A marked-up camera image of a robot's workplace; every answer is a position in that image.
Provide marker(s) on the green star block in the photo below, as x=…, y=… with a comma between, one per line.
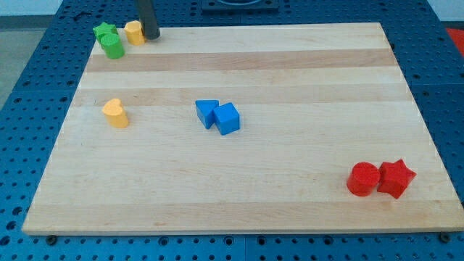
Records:
x=103, y=29

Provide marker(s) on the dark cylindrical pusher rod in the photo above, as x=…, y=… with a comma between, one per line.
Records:
x=148, y=19

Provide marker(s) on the red cylinder block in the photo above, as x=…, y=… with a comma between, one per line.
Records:
x=363, y=179

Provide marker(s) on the yellow heart block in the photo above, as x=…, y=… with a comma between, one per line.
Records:
x=115, y=113

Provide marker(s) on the blue triangle block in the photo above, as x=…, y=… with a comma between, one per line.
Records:
x=205, y=111

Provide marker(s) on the blue cube block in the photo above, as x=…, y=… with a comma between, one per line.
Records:
x=227, y=118

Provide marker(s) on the red star block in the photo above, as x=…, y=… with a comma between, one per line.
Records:
x=395, y=178

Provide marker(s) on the yellow pentagon block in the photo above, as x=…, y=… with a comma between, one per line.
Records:
x=134, y=33

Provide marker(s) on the green cylinder block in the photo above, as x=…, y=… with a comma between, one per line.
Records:
x=112, y=46

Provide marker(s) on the wooden board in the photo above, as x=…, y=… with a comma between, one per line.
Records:
x=314, y=100

